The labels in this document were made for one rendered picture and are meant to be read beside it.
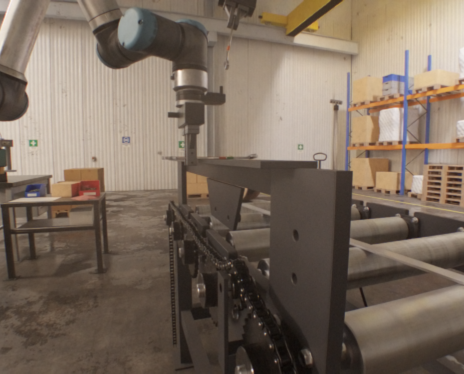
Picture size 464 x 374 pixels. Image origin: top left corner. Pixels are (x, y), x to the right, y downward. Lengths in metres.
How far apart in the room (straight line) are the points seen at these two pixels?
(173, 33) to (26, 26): 0.68
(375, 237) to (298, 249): 0.90
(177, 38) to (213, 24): 10.92
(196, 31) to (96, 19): 0.24
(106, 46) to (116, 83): 10.44
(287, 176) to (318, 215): 0.09
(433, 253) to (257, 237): 0.55
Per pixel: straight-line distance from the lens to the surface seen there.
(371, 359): 0.53
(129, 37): 0.72
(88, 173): 7.90
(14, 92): 1.26
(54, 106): 11.40
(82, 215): 3.32
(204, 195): 8.41
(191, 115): 0.72
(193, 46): 0.77
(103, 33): 0.83
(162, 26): 0.73
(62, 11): 11.54
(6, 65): 1.27
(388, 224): 1.36
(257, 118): 11.99
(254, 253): 1.01
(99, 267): 3.34
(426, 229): 1.46
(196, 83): 0.76
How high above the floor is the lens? 1.17
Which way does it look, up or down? 6 degrees down
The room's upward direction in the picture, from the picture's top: straight up
